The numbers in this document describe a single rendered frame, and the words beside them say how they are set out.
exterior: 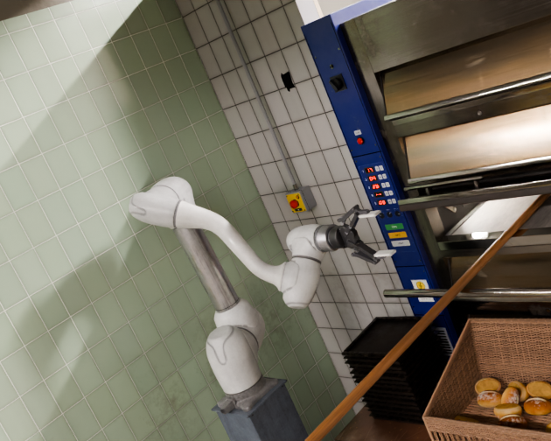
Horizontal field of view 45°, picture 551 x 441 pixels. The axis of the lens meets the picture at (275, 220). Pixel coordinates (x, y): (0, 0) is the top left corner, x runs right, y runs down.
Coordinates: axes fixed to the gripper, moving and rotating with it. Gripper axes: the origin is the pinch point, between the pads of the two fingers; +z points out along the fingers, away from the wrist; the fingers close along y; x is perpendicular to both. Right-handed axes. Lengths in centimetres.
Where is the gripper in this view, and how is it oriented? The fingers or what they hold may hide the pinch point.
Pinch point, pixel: (383, 233)
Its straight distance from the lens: 205.9
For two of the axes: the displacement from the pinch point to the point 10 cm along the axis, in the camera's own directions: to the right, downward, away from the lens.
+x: -6.6, 4.5, -6.1
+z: 6.5, -0.8, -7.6
